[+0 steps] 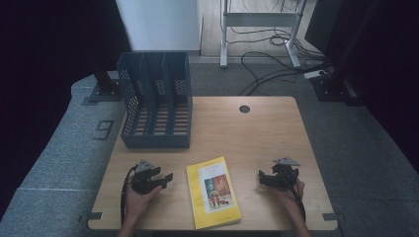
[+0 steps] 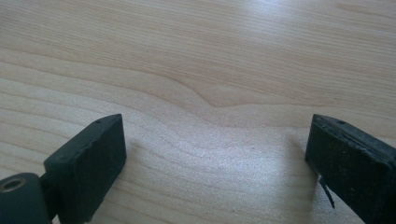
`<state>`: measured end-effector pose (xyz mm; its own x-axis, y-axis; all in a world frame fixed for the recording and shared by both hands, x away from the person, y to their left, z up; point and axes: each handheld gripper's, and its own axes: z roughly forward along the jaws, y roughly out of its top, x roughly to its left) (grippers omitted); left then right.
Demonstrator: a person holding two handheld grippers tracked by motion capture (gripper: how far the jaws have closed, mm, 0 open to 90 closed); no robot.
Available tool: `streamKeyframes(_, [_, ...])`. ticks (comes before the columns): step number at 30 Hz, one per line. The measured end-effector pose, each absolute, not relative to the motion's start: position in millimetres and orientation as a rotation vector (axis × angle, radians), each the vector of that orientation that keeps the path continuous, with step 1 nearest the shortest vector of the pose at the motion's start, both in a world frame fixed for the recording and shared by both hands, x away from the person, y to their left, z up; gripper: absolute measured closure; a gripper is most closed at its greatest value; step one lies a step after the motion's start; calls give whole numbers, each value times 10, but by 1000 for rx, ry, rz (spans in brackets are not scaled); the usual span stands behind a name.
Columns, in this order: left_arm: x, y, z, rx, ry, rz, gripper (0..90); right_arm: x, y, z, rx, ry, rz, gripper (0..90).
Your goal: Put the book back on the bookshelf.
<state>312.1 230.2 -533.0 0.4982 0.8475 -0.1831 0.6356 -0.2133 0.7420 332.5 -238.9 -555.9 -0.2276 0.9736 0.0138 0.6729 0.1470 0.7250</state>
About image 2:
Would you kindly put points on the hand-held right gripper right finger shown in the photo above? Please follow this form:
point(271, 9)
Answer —
point(355, 165)

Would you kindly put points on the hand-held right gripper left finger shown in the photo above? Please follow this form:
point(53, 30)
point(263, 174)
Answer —
point(85, 161)

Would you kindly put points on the thin black strip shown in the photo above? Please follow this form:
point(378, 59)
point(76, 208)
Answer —
point(327, 191)

